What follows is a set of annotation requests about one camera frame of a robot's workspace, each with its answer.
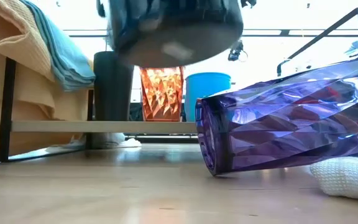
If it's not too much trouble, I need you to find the blue plastic cup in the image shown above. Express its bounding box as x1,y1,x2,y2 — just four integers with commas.
184,72,232,123

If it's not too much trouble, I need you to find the dark blue speckled enamel mug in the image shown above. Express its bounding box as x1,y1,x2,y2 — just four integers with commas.
96,0,245,68

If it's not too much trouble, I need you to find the purple faceted plastic tumbler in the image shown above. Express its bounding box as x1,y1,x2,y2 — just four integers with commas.
195,52,358,177

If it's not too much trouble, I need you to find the black metal shelf, wooden board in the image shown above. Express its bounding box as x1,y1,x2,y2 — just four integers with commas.
0,7,358,163

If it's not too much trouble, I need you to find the orange faceted plastic tumbler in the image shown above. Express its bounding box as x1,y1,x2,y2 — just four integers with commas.
139,65,185,122

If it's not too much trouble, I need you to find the tall black cup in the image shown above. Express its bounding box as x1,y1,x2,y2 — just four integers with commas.
93,51,135,122

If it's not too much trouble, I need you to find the white crumpled cloth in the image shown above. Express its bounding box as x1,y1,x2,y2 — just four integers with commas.
45,132,143,154

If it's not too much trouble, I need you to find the teal folded towel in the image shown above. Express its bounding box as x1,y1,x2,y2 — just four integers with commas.
20,0,96,93

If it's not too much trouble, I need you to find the black horizontal overhead bar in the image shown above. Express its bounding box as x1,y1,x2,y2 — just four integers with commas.
63,28,358,37

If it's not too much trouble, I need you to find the peach waffle weave towel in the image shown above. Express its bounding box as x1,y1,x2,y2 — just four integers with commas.
0,0,90,162

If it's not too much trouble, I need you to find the white waffle weave towel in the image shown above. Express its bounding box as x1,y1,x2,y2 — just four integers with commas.
309,156,358,202

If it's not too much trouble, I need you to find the black aluminium frame rail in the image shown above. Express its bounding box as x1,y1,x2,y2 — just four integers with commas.
124,133,198,144

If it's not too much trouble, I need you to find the black hanging device with ring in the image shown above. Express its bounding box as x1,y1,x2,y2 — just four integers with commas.
227,40,249,62

